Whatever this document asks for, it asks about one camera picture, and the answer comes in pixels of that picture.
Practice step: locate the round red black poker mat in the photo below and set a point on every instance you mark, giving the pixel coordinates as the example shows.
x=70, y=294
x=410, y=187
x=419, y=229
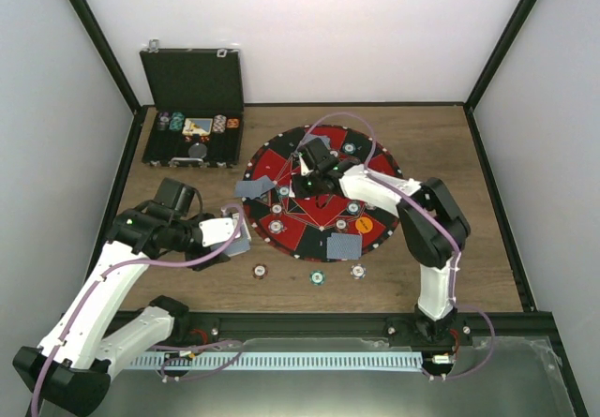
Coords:
x=308, y=222

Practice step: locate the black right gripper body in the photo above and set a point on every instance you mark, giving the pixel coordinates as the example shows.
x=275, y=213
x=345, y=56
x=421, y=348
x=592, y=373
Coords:
x=314, y=188

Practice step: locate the orange big blind button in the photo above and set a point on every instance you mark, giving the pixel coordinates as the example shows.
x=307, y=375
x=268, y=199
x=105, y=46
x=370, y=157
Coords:
x=364, y=224

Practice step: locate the teal chips top seat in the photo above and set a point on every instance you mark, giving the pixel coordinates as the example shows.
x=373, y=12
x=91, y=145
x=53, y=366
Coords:
x=348, y=148

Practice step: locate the black poker chip case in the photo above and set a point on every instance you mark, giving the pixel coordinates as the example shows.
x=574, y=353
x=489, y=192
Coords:
x=199, y=83

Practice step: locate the white face-up card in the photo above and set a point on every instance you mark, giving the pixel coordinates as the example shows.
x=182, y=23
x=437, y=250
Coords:
x=304, y=169

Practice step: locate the dealt cards bottom seat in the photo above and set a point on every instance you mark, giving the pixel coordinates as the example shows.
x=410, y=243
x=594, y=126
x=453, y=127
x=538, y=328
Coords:
x=344, y=246

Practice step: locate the silver case handle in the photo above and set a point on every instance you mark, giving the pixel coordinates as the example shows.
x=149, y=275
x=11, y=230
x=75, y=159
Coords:
x=185, y=162

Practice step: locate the teal chips seat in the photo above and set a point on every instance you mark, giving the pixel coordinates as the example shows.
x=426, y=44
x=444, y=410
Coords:
x=284, y=191
x=348, y=148
x=353, y=208

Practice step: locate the white purple chip stack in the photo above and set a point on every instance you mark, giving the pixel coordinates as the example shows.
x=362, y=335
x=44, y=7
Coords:
x=358, y=271

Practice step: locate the teal chip stack in case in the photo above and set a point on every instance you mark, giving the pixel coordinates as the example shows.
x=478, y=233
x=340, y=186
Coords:
x=177, y=121

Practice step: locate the red black chips bottom seat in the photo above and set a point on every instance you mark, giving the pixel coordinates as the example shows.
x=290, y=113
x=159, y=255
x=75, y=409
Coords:
x=341, y=225

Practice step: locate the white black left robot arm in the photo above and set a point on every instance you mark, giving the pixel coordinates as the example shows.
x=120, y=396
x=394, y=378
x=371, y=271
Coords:
x=75, y=364

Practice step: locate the purple black chip stack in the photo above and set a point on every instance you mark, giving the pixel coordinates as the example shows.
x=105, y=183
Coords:
x=163, y=121

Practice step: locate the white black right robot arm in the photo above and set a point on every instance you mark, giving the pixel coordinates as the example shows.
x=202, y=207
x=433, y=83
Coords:
x=434, y=227

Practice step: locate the boxed card deck in case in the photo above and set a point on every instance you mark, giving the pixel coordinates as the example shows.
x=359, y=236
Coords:
x=197, y=127

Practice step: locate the red black chip stack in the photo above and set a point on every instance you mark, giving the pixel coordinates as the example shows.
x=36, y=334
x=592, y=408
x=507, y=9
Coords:
x=259, y=271

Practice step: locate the light blue slotted cable duct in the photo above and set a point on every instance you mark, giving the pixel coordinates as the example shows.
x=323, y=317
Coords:
x=395, y=361

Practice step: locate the red black chips seat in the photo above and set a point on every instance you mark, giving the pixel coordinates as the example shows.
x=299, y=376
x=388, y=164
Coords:
x=341, y=225
x=277, y=209

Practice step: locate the blue backed card deck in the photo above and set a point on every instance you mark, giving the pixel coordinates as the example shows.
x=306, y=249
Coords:
x=238, y=246

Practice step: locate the dealt cards seat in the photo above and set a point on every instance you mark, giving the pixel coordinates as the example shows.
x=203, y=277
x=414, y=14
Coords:
x=253, y=189
x=324, y=139
x=344, y=246

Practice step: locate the grey round dealer disc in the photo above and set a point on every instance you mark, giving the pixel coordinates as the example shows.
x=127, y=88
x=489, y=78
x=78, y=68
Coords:
x=197, y=150

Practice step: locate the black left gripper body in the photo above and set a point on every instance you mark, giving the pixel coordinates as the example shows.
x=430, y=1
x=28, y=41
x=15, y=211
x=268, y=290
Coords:
x=192, y=257

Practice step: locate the teal chip stack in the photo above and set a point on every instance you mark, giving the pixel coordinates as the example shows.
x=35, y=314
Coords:
x=177, y=121
x=317, y=277

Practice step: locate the dealt cards top seat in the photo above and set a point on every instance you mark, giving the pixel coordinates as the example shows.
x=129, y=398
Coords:
x=324, y=139

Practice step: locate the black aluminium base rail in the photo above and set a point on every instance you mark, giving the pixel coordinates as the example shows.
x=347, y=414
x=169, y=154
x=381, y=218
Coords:
x=399, y=329

